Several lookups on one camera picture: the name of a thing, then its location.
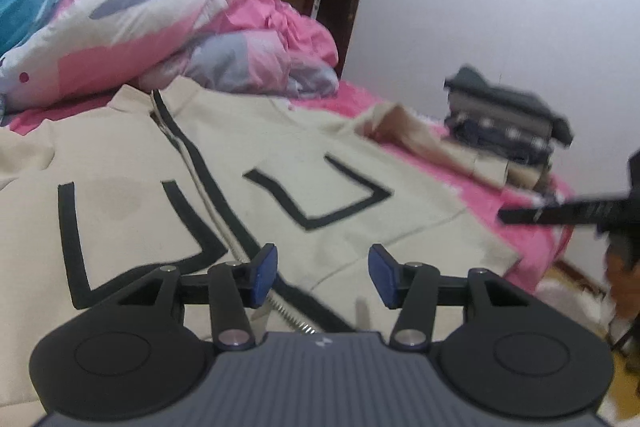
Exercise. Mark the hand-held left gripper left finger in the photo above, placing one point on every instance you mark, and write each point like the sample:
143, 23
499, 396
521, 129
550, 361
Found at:
265, 274

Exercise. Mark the stack of folded dark clothes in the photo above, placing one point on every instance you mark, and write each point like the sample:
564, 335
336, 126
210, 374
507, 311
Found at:
505, 122

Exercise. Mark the person's right hand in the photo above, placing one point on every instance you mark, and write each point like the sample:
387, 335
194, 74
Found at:
625, 277

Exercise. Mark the pink teal patterned quilt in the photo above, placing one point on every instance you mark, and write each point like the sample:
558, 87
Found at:
125, 27

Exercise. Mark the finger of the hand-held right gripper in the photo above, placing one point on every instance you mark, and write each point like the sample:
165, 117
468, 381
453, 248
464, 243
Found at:
565, 211

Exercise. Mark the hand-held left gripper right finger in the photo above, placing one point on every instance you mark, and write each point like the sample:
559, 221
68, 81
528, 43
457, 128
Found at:
381, 277

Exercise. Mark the beige jacket with black trim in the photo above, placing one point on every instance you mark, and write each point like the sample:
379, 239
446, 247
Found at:
310, 167

